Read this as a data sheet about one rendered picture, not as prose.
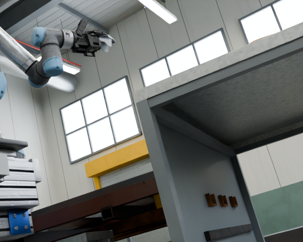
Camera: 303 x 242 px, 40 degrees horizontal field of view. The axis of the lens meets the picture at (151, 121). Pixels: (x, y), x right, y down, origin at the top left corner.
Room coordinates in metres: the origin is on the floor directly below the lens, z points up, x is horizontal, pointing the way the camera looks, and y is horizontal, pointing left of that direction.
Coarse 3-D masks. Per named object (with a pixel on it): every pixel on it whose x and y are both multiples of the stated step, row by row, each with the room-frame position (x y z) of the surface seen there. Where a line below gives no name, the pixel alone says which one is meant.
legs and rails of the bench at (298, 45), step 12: (276, 48) 1.12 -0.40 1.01; (288, 48) 1.11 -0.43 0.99; (300, 48) 1.10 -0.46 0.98; (252, 60) 1.14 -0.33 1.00; (264, 60) 1.13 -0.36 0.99; (276, 60) 1.15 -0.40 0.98; (216, 72) 1.18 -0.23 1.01; (228, 72) 1.17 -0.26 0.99; (240, 72) 1.16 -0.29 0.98; (192, 84) 1.21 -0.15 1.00; (204, 84) 1.20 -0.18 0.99; (216, 84) 1.21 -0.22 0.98; (156, 96) 1.25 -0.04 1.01; (168, 96) 1.24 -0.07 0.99; (180, 96) 1.23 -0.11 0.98; (156, 108) 1.28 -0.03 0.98; (288, 132) 2.34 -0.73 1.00; (300, 132) 2.32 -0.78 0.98; (252, 144) 2.41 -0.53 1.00; (264, 144) 2.39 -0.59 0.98
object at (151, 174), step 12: (132, 180) 1.71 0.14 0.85; (144, 180) 1.69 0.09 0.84; (96, 192) 1.77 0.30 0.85; (108, 192) 1.75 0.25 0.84; (60, 204) 1.83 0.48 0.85; (72, 204) 1.81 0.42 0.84; (132, 204) 2.15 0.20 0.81; (144, 204) 2.28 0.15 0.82; (36, 216) 1.87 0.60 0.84; (96, 216) 2.29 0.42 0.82; (60, 228) 2.59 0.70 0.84; (72, 228) 2.56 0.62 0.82
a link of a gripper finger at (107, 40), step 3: (99, 36) 1.57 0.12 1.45; (102, 36) 1.57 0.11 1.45; (105, 36) 1.58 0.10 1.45; (108, 36) 1.59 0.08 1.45; (102, 39) 1.58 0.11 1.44; (105, 39) 1.59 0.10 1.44; (108, 39) 1.60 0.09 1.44; (111, 39) 1.61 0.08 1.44; (105, 42) 1.58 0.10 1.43; (108, 42) 1.59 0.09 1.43; (111, 42) 1.60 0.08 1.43; (108, 45) 1.59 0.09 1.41; (111, 45) 1.60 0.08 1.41
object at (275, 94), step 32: (288, 32) 1.10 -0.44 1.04; (224, 64) 1.17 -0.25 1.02; (288, 64) 1.39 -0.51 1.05; (192, 96) 1.45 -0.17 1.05; (224, 96) 1.55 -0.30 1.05; (256, 96) 1.66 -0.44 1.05; (288, 96) 1.78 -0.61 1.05; (224, 128) 2.04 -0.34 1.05; (256, 128) 2.23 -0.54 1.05; (288, 128) 2.37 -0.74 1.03
